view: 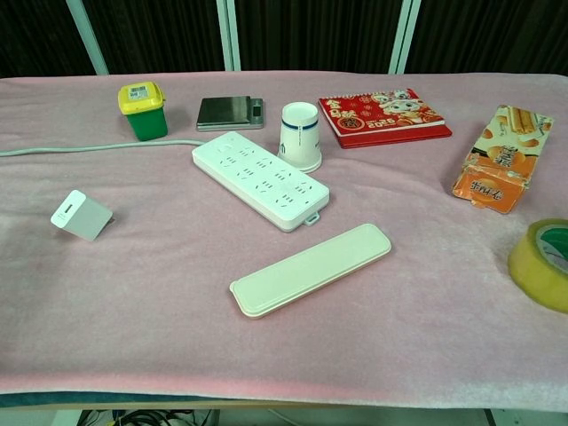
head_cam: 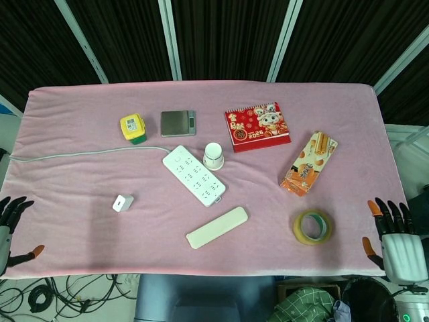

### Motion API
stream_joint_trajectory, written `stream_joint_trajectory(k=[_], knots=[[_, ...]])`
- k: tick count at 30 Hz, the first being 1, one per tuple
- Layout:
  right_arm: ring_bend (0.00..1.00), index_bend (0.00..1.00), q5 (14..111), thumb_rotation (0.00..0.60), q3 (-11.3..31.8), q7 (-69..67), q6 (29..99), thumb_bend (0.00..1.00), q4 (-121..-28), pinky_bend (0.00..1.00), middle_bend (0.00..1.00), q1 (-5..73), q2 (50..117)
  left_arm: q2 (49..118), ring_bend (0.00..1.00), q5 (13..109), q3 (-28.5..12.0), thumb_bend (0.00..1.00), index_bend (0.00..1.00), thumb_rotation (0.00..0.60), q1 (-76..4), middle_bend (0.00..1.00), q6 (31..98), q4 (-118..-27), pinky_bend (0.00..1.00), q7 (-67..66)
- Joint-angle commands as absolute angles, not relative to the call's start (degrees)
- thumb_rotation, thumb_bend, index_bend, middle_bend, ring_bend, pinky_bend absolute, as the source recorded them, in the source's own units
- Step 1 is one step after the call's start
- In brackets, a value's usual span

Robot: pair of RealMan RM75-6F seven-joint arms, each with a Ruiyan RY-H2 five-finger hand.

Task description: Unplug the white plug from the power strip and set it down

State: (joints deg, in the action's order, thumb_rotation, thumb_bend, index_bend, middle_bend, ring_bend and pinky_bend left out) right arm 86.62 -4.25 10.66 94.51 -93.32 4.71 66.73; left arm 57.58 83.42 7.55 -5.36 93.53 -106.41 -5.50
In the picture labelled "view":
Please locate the orange snack box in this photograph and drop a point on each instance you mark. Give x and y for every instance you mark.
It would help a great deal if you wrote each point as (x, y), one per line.
(497, 168)

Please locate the white charger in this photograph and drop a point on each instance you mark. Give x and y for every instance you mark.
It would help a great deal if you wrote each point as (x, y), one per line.
(84, 217)

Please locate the yellow green mini bin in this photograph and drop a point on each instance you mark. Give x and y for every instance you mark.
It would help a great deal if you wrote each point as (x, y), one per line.
(146, 124)

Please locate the white power strip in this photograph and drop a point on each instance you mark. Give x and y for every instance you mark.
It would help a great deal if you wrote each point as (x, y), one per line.
(257, 177)

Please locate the pink tablecloth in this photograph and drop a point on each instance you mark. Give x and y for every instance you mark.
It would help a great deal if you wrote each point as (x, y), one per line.
(133, 310)

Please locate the white partition post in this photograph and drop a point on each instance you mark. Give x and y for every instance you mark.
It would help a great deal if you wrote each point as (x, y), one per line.
(230, 35)
(89, 40)
(404, 35)

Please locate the yellow tape roll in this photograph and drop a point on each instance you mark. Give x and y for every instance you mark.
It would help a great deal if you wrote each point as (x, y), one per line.
(532, 270)

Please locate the white paper cup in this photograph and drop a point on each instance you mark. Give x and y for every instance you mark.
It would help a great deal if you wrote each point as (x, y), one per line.
(299, 142)

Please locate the black ribbed partition panel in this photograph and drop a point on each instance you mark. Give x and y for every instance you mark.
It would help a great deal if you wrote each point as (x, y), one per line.
(35, 35)
(315, 35)
(488, 35)
(160, 35)

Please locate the silver digital scale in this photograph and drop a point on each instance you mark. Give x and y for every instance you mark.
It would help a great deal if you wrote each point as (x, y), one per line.
(222, 111)

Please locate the red desk calendar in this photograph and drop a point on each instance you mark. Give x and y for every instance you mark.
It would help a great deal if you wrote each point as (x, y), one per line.
(377, 115)

